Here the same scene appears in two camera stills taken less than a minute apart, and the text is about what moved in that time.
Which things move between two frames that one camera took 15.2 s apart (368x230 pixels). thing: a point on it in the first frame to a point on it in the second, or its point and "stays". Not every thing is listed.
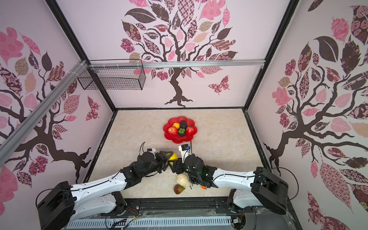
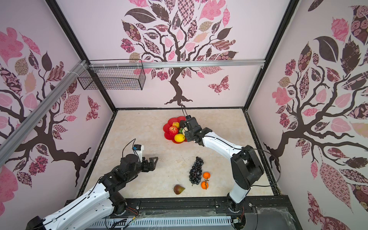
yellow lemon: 174,157 to 179,138
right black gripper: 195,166 to 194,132
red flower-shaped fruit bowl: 176,138 stays
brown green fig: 178,189 stays
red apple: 172,130 stays
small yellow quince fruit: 177,125 stays
